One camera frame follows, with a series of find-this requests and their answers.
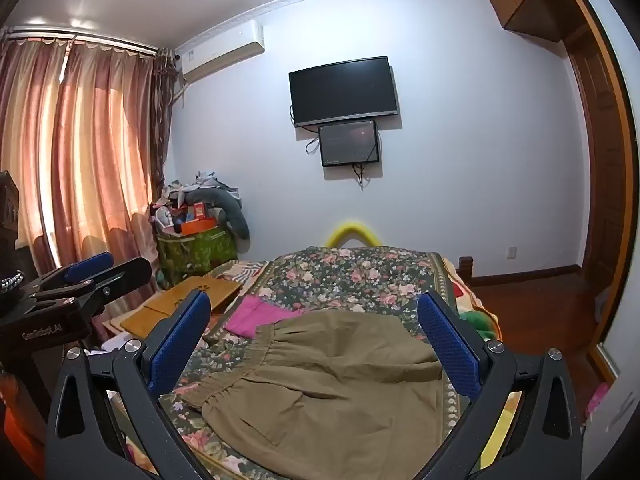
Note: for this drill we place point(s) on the wooden framed wardrobe door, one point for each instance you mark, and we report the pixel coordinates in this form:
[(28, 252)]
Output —
[(602, 360)]

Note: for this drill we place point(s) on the colourful fleece blanket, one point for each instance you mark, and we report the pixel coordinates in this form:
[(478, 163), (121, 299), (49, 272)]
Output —
[(470, 305)]

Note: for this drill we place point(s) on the yellow foam tube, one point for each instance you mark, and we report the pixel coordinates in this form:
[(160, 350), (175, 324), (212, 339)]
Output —
[(345, 224)]

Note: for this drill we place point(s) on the curtain rail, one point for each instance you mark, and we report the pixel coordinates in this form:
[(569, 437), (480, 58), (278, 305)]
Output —
[(90, 42)]

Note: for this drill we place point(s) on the pink cloth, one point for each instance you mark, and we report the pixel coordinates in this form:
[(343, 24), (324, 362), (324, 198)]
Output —
[(255, 317)]

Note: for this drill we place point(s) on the white wall socket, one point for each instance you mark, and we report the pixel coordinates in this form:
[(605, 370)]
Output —
[(511, 253)]

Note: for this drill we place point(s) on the white air conditioner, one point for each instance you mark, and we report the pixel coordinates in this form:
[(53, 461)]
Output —
[(222, 52)]

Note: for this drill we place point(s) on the wooden bed post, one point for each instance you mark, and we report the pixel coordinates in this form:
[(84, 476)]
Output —
[(465, 270)]

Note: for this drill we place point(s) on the green floral storage bag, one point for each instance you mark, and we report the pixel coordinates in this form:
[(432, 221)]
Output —
[(200, 255)]

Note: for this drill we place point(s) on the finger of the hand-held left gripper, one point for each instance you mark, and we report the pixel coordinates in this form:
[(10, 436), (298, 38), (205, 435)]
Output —
[(90, 266), (125, 275)]

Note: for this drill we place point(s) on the brown patterned curtain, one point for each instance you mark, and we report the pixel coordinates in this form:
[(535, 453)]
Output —
[(164, 110)]

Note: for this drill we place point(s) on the small black wall monitor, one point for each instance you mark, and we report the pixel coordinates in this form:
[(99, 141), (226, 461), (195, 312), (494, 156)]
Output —
[(349, 142)]

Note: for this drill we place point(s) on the black wall television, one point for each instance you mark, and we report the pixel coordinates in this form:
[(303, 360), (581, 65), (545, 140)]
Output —
[(342, 90)]

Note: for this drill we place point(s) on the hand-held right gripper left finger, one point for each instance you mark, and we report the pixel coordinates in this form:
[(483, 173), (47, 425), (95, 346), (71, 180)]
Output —
[(182, 340)]

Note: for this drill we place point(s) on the orange box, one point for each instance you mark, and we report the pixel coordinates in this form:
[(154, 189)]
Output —
[(197, 227)]

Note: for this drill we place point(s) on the pink curtain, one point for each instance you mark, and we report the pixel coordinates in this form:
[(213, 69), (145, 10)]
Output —
[(95, 160)]

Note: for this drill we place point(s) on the pile of clothes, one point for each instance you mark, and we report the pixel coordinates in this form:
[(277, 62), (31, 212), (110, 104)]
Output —
[(200, 185)]

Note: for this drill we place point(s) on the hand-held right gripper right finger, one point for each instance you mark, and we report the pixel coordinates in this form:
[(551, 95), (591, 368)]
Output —
[(450, 345)]

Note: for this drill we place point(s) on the khaki pants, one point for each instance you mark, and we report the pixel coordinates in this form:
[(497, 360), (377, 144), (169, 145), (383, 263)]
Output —
[(340, 385)]

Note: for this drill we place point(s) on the dark floral bedspread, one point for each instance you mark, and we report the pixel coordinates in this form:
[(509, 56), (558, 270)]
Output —
[(350, 280)]

